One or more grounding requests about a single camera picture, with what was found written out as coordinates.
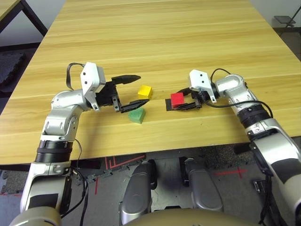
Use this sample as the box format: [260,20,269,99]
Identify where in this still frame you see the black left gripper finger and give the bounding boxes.
[111,74,142,85]
[120,99,151,113]

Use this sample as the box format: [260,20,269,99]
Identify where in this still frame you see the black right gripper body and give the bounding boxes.
[190,90,213,109]

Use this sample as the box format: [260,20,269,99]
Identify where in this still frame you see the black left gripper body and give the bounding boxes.
[95,81,122,112]

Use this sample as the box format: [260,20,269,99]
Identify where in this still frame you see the green wooden block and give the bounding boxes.
[127,107,147,125]

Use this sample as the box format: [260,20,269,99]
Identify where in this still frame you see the red wooden block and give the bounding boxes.
[170,92,185,110]

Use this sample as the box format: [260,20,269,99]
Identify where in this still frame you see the yellow wooden block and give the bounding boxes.
[137,84,153,100]

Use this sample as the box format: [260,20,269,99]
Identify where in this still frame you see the black mat with red lines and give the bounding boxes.
[104,154,147,170]

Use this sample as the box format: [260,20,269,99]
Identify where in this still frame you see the speckled floor mat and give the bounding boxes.
[0,169,30,195]
[199,143,253,175]

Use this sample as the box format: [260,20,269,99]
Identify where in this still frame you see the grey right robot leg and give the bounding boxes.
[184,158,224,212]

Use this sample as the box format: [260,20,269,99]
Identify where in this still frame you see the grey robot leg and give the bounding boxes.
[184,158,224,212]
[119,161,156,225]

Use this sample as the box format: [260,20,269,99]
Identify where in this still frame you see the grey left robot leg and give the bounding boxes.
[119,161,156,225]

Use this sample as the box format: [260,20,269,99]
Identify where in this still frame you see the black foam floor mat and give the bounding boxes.
[0,52,27,88]

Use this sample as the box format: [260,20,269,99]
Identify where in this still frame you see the black box on floor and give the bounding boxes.
[253,180,271,196]

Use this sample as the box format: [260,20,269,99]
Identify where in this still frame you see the tan robot torso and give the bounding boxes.
[127,208,261,226]

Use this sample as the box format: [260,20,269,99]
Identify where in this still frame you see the black stand with tray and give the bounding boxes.
[273,4,301,29]

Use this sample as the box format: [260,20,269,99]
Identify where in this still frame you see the wooden side table black legs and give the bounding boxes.
[0,0,49,37]

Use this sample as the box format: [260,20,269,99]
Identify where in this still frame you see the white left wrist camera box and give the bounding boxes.
[79,61,107,112]

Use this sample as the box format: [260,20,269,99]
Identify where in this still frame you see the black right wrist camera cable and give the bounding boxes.
[202,68,274,119]

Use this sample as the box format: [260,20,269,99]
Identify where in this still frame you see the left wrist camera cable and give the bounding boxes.
[66,62,86,91]

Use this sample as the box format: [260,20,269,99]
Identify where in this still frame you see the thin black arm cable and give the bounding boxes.
[60,138,89,226]

